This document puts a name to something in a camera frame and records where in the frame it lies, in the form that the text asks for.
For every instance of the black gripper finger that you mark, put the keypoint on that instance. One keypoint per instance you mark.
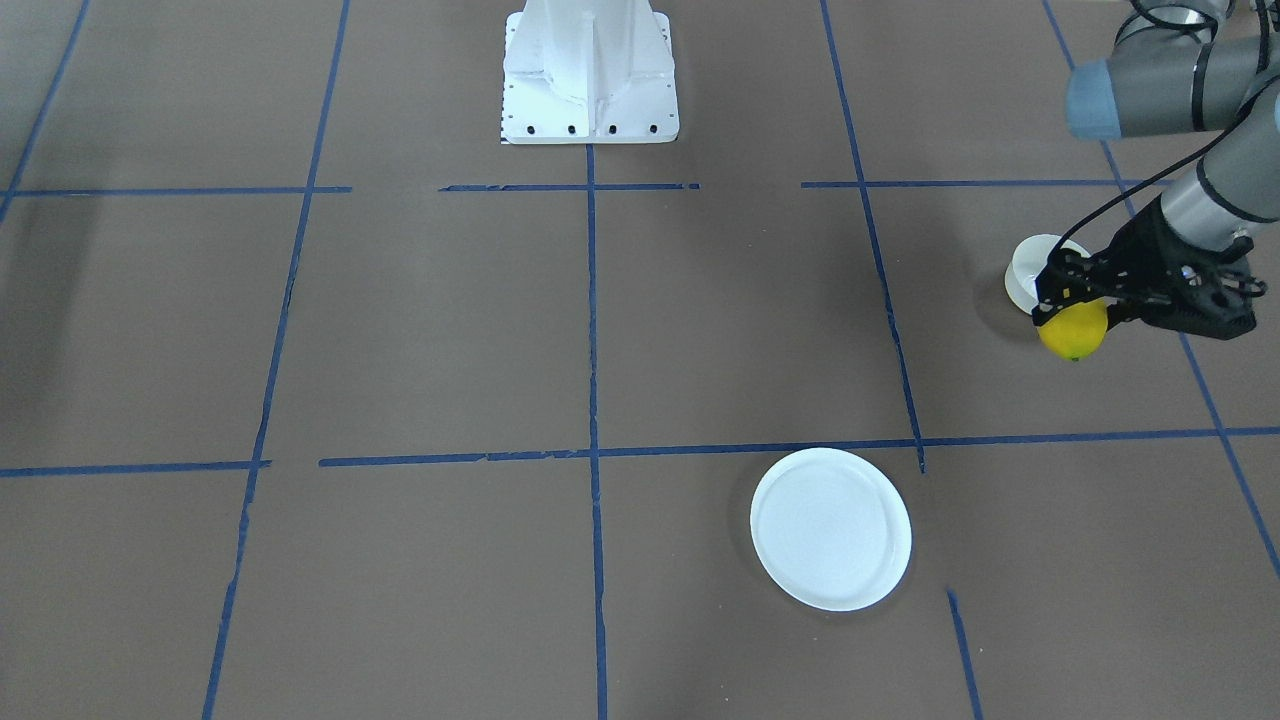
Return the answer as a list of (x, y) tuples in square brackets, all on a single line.
[(1068, 275), (1063, 305)]

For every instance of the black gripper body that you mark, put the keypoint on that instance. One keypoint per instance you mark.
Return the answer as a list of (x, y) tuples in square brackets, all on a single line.
[(1137, 243)]

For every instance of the yellow lemon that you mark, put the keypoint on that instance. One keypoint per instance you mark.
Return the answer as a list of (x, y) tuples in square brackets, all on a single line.
[(1077, 331)]

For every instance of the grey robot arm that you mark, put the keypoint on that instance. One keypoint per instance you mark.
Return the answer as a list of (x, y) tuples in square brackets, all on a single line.
[(1170, 73)]

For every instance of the white bowl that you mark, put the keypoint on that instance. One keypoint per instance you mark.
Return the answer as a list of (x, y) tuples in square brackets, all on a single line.
[(1026, 263)]

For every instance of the white round plate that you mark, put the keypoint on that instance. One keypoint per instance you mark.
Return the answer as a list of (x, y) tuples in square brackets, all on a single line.
[(831, 530)]

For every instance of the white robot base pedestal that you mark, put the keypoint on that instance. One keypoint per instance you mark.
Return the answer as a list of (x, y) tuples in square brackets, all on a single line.
[(588, 72)]

